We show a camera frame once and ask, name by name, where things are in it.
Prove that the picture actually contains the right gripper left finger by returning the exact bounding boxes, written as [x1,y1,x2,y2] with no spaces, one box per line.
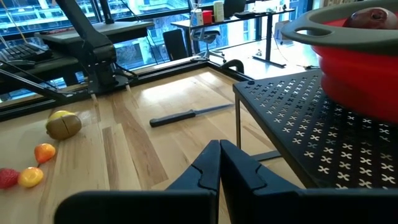
[54,139,221,224]

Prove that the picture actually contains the black keyboard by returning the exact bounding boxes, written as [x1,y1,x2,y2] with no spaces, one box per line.
[0,42,53,63]

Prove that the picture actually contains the window with dark frame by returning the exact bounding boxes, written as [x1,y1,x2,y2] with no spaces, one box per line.
[0,0,315,105]

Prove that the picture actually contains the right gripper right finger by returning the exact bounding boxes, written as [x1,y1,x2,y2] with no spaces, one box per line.
[220,139,398,224]

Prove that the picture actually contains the black aluminium table frame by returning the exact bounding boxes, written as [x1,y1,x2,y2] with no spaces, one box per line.
[0,58,252,122]

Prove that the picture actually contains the black computer mouse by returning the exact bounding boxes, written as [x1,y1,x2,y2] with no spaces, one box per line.
[5,58,37,70]

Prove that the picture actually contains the brown toy kiwi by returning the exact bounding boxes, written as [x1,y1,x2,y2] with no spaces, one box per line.
[45,114,83,141]

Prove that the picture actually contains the yellow toy lemon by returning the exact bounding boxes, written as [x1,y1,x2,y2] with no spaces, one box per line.
[47,110,77,123]

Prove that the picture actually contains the black standing desk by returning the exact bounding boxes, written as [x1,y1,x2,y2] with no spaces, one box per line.
[170,7,296,68]

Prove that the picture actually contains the white cylinder container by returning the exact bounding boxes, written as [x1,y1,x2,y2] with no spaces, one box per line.
[213,0,225,22]

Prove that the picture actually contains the black perforated metal stand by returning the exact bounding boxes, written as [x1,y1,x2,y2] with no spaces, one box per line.
[232,68,398,190]

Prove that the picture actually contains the red toy strawberry green leaves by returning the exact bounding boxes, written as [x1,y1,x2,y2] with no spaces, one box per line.
[0,167,21,190]

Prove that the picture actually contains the grey desk panel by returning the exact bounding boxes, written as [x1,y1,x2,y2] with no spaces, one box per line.
[33,20,155,45]

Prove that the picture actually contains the red collapsible bowl grey rim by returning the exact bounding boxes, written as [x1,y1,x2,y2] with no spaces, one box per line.
[280,0,398,124]

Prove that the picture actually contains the black arched bracket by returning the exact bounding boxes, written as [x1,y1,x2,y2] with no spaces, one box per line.
[220,58,246,74]

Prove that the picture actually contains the knife with black handle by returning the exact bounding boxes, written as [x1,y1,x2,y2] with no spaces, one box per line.
[149,103,234,128]

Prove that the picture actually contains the dark red toy pomegranate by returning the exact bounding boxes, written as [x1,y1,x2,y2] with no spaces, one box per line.
[341,6,398,30]

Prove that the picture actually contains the dark computer monitor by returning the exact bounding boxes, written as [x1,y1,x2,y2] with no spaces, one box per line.
[223,0,247,19]

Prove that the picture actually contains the red box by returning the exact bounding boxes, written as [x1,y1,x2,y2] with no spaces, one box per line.
[201,9,214,25]

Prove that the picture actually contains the small orange toy pear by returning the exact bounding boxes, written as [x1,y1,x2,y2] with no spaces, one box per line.
[17,166,45,189]
[33,142,57,167]

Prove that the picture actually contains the grey office chair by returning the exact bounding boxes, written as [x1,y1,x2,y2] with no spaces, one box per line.
[189,26,226,63]

